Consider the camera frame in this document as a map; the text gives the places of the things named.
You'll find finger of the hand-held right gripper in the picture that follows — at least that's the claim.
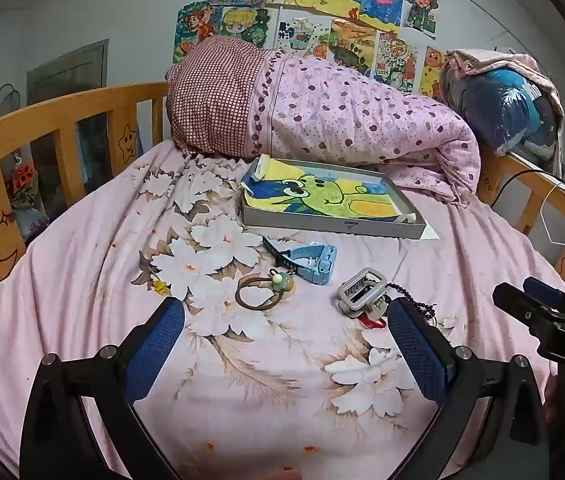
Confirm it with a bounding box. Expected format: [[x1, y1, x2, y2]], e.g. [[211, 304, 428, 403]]
[[493, 282, 565, 334], [523, 276, 565, 312]]

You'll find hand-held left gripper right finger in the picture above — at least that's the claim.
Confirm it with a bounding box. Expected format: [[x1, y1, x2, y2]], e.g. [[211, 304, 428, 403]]
[[387, 296, 550, 480]]

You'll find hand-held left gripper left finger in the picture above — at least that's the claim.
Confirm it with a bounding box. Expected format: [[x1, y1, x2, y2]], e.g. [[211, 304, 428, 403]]
[[19, 297, 186, 480]]

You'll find black bead necklace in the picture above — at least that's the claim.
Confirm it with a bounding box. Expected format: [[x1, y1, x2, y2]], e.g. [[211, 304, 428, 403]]
[[385, 282, 439, 322]]

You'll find red cord bracelet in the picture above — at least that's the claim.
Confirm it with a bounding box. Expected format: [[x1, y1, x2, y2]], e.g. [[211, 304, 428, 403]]
[[359, 311, 389, 332]]

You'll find brown beaded hair tie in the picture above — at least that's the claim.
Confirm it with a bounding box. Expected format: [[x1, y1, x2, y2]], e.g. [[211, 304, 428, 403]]
[[235, 268, 295, 310]]

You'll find blue wrist watch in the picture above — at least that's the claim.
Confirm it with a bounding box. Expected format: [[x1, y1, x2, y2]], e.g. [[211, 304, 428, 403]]
[[261, 236, 338, 287]]

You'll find grey shallow box tray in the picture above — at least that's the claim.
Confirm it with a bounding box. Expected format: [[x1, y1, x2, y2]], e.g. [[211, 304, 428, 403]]
[[241, 154, 428, 241]]

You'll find pink floral bedsheet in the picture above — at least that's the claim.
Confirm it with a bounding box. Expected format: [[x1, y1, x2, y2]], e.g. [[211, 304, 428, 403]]
[[0, 142, 565, 480]]

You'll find green frog drawing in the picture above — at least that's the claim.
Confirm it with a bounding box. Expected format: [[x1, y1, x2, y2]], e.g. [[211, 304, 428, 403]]
[[242, 156, 415, 225]]

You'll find blue plastic-wrapped bundle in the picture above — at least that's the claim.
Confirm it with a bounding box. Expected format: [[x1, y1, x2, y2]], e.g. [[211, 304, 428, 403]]
[[439, 67, 563, 160]]

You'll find orange ladybug toy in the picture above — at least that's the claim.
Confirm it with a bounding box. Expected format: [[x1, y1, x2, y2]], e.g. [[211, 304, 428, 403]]
[[5, 161, 39, 209]]

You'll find pink dotted quilt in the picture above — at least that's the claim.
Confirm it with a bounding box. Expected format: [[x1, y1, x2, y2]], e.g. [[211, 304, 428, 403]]
[[250, 52, 483, 208]]

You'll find red checked pillow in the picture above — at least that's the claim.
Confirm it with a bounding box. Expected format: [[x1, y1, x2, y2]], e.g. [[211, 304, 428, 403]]
[[165, 37, 283, 157]]

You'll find grey door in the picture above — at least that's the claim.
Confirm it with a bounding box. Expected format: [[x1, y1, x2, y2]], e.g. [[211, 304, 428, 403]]
[[26, 39, 113, 181]]

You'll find black cable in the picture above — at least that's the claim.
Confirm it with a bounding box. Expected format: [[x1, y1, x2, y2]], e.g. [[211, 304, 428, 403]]
[[491, 169, 565, 207]]

